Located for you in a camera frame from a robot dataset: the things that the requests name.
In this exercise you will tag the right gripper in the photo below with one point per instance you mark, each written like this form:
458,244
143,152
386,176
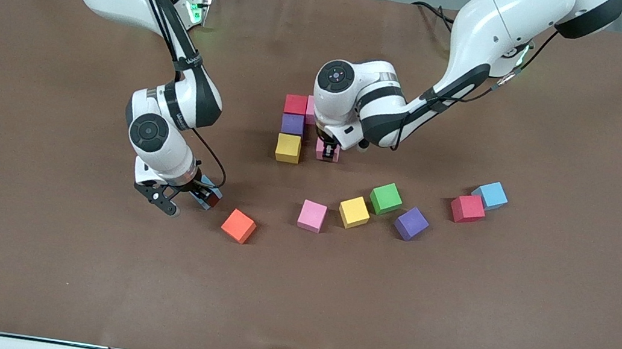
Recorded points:
199,188

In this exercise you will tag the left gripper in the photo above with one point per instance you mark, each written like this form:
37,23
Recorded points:
327,142

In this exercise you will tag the pink foam cube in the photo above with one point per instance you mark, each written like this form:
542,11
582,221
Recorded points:
311,110
312,216
336,156

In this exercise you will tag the blue foam cube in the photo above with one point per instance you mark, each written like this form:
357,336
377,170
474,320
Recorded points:
492,195
198,200

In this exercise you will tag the yellow foam cube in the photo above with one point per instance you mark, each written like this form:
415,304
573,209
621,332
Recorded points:
288,148
354,211

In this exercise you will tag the purple foam cube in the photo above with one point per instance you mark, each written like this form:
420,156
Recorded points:
292,124
411,224

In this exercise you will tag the orange foam cube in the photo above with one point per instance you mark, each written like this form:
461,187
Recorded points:
238,226

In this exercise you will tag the red foam cube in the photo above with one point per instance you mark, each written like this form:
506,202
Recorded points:
468,209
296,105

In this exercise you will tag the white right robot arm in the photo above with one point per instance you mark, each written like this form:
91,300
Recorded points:
175,100

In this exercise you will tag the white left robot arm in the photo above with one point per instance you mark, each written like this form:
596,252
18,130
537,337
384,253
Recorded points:
393,107

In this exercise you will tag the green foam cube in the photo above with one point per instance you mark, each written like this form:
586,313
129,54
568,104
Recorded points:
385,198

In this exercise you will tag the brown table mat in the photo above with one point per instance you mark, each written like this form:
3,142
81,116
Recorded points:
91,265

